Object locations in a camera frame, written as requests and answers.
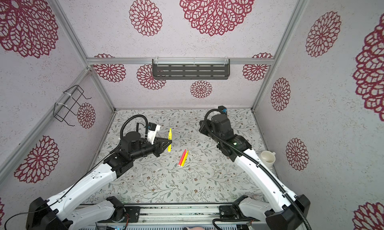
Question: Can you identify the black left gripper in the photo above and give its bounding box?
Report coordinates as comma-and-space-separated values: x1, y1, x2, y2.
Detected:
131, 137, 172, 161

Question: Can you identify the yellow highlighter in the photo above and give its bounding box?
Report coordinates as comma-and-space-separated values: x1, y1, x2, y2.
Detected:
168, 128, 173, 152
180, 150, 189, 167

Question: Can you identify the pink highlighter pen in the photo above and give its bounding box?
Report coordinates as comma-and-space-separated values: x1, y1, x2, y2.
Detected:
179, 150, 187, 166

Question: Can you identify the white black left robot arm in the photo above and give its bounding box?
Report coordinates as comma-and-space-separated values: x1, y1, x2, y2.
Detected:
26, 132, 172, 230

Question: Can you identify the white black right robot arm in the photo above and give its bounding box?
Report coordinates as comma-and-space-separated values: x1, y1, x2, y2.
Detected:
199, 109, 312, 230

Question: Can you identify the white mug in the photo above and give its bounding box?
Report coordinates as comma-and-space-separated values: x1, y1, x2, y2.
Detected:
260, 151, 276, 169

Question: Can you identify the black corrugated right cable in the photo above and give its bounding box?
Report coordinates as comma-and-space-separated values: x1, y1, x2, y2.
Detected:
203, 108, 313, 230

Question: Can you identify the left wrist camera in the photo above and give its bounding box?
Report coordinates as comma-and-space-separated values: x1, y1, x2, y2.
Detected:
147, 122, 161, 145

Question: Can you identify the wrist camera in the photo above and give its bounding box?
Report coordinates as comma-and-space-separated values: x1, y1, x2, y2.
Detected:
147, 122, 161, 145
218, 106, 228, 115

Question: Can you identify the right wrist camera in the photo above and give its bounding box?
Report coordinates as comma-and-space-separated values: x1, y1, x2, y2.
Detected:
218, 106, 228, 115

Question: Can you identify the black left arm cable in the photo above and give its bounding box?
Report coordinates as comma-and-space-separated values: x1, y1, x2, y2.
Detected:
3, 114, 149, 230

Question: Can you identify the dark grey wall shelf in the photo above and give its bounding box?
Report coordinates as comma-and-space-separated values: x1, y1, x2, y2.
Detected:
152, 59, 231, 80

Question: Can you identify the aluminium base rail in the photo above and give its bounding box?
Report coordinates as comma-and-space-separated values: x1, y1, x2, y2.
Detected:
71, 202, 301, 230

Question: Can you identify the black wire wall basket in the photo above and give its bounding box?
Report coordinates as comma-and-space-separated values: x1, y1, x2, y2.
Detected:
53, 85, 92, 127

